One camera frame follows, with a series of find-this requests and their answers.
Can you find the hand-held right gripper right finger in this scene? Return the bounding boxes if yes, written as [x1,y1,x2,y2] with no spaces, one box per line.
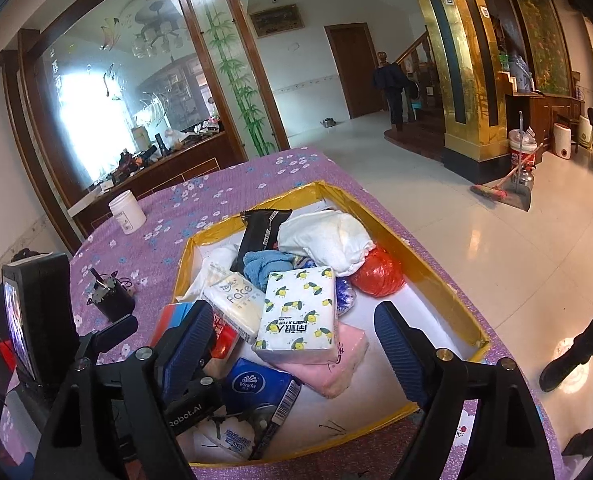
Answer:
[374,301,560,480]

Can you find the red white wet wipe packet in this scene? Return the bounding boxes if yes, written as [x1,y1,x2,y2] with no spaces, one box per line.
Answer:
[210,310,241,360]

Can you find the white tissue packet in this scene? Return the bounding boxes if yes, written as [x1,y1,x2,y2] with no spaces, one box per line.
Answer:
[191,410,262,461]

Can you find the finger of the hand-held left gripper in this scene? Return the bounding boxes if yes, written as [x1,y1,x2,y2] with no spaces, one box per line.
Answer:
[76,315,140,366]
[164,377,227,436]

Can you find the golden pillar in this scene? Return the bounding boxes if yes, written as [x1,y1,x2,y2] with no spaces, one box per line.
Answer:
[401,0,515,186]

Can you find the plastic water bottles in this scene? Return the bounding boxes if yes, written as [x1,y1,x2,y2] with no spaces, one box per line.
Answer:
[499,50,535,93]

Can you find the red plastic bag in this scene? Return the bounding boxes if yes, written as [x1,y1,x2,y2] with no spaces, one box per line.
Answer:
[349,245,406,298]

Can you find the bamboo painted panel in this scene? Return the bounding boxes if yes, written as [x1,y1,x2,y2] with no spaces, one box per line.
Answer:
[176,0,280,158]

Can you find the wooden sideboard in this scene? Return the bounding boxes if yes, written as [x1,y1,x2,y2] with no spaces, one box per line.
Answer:
[497,67,585,146]

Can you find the etched glass partition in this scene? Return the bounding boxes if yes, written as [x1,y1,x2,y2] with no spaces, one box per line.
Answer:
[31,0,227,196]

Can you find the framed wall picture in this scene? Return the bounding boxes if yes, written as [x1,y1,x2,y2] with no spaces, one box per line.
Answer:
[249,4,305,37]

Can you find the white appliance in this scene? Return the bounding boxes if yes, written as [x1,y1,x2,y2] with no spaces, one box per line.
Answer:
[574,115,593,151]
[554,122,573,159]

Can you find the wooden staircase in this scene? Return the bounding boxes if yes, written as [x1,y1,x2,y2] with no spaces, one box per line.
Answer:
[384,30,447,148]

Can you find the brown wooden door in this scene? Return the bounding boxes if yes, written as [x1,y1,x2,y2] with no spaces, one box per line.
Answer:
[324,23,385,121]

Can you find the black packet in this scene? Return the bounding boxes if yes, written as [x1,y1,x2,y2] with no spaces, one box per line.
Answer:
[230,208,293,276]

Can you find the cream facial tissue pack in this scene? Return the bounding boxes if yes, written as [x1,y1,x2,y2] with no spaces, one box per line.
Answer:
[201,272,270,346]

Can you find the clutter on wooden ledge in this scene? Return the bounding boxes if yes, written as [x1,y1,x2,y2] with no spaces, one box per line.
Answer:
[89,117,227,193]

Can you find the wooden cabinet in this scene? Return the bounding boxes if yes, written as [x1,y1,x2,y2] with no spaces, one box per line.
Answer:
[69,132,247,236]

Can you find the clear red blue packet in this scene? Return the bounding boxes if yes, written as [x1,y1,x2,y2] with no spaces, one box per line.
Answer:
[150,301,197,348]

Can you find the black pot with antenna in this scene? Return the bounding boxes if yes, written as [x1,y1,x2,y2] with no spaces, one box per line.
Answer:
[86,267,137,323]

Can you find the blue tissue pack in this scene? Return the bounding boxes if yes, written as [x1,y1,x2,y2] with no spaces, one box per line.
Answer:
[224,357,302,461]

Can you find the blue knitted cloth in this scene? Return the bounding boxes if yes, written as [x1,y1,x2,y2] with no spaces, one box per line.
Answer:
[243,251,296,292]

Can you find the lemon print tissue pack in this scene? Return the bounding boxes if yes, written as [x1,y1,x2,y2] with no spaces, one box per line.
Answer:
[253,266,338,365]

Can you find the red white bucket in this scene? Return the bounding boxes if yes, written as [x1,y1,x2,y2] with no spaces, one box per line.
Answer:
[507,128,540,171]

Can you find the landscape painting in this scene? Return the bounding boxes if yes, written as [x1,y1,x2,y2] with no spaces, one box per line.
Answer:
[497,0,575,96]

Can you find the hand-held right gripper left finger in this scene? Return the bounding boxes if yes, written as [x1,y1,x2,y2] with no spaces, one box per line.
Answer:
[34,301,216,480]

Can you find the yellow cardboard box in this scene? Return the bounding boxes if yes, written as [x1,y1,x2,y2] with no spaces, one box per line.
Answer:
[171,180,492,468]

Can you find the pink tissue pack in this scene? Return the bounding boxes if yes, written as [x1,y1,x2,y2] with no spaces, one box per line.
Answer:
[276,322,370,400]

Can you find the white plastic jar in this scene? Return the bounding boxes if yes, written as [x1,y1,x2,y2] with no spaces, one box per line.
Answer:
[108,191,147,236]

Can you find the red bristle broom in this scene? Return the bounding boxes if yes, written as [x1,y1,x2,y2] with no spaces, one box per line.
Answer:
[471,142,545,203]

